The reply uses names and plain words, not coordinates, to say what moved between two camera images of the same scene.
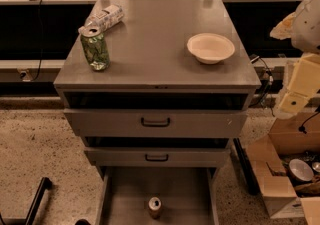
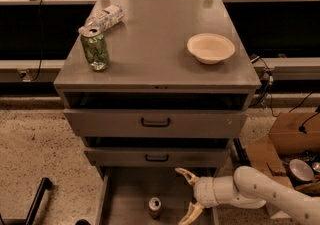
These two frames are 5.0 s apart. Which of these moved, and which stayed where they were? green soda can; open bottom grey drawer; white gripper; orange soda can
Moved: white gripper
Stayed: open bottom grey drawer; green soda can; orange soda can
